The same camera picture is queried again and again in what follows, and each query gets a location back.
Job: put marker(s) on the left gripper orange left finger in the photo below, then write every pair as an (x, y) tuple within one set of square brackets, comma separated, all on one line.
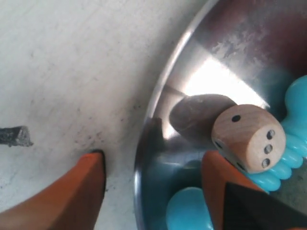
[(72, 202)]

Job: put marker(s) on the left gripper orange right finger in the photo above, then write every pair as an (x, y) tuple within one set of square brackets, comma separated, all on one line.
[(236, 203)]

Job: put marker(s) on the stainless steel bowl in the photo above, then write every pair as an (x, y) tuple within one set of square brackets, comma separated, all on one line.
[(233, 52)]

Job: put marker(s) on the turquoise bone toy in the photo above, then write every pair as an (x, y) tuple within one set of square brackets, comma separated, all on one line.
[(186, 208)]

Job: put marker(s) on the wooden die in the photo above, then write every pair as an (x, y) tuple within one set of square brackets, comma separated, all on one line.
[(249, 137)]

